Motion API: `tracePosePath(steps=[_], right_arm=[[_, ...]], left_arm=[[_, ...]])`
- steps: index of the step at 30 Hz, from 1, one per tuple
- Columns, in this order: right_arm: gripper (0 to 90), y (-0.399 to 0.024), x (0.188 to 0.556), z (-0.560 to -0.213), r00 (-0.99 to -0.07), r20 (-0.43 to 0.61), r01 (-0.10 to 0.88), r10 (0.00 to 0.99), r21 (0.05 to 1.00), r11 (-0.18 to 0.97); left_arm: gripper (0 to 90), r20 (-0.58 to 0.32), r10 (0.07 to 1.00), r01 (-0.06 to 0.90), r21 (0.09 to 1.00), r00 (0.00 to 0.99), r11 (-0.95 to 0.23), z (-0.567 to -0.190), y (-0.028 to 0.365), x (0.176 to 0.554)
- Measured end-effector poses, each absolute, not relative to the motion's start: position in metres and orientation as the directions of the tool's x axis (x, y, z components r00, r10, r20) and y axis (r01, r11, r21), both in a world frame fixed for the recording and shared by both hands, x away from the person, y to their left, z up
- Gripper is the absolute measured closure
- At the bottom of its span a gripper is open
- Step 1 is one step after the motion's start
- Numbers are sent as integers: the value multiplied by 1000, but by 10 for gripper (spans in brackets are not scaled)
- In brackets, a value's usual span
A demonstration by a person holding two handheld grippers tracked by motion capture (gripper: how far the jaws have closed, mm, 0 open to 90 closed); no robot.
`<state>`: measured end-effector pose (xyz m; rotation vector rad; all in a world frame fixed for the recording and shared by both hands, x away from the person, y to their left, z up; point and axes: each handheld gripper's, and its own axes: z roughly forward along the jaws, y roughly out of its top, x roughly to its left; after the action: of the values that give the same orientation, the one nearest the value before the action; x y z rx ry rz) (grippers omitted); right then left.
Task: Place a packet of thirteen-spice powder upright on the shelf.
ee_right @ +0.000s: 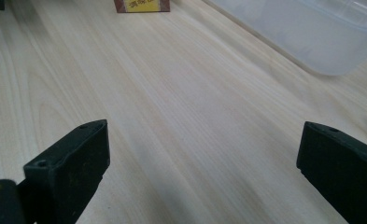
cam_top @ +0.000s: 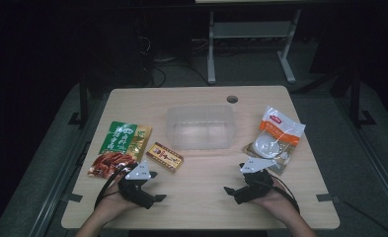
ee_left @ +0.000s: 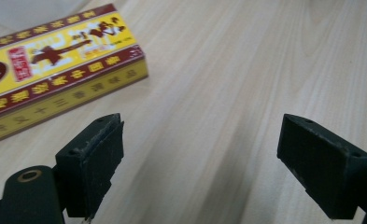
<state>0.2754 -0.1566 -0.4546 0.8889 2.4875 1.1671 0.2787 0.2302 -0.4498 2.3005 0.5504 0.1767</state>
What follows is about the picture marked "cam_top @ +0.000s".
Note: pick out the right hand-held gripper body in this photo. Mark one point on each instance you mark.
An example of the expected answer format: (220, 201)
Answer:
(257, 186)

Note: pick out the white orange snack packet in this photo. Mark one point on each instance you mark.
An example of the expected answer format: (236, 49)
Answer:
(278, 131)

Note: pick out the person's right hand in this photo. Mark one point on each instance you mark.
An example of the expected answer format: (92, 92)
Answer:
(280, 202)

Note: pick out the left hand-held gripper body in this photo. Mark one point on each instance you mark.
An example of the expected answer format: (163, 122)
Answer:
(137, 173)

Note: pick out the person's left hand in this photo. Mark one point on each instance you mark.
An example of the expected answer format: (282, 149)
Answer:
(111, 202)

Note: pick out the green snack packet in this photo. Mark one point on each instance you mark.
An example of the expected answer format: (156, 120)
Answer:
(122, 141)

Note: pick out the clear plastic box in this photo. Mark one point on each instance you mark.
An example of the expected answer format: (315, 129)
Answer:
(201, 126)

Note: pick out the grey table bracket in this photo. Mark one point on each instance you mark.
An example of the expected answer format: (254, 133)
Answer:
(328, 197)
(73, 197)

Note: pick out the small gold red packet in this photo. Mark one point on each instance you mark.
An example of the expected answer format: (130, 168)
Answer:
(165, 157)

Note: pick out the white metal stand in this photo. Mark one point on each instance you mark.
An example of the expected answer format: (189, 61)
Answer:
(250, 29)

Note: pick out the black metal post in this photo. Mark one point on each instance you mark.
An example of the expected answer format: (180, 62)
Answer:
(84, 102)
(356, 98)

